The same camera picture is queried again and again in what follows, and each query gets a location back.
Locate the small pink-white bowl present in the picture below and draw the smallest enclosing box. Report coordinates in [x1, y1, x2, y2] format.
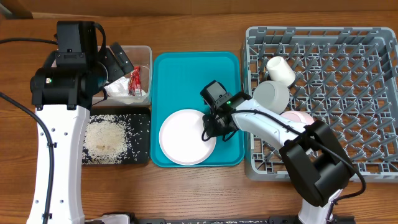
[281, 111, 314, 124]

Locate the white cup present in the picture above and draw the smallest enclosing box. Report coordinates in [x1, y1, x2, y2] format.
[266, 56, 295, 87]

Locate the grey dishwasher rack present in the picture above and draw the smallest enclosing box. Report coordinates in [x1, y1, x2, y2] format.
[242, 26, 397, 183]

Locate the grey shallow bowl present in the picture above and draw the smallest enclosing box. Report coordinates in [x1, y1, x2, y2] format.
[252, 81, 290, 114]

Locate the black rectangular tray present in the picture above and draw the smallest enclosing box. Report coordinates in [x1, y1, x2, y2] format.
[81, 106, 152, 166]

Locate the pile of rice grains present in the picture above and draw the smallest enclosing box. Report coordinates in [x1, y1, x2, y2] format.
[81, 114, 151, 165]

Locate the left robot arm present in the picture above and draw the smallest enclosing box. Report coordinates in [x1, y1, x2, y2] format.
[27, 42, 134, 223]

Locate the red snack wrapper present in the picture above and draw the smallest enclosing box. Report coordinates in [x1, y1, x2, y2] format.
[128, 66, 142, 96]

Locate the white tissue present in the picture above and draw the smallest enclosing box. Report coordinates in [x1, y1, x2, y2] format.
[104, 77, 147, 97]

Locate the large white plate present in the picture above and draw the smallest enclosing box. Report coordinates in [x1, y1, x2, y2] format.
[159, 109, 216, 166]

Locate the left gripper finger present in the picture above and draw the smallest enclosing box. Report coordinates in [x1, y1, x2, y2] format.
[101, 48, 124, 83]
[110, 42, 134, 75]

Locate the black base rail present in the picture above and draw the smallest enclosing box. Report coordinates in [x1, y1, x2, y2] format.
[83, 211, 355, 224]

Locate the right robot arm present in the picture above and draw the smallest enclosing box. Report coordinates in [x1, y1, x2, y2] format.
[200, 90, 355, 223]

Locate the clear plastic bin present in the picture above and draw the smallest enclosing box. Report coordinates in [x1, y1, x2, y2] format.
[93, 45, 153, 107]

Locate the teal serving tray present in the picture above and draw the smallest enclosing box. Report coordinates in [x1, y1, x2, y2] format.
[150, 52, 241, 168]

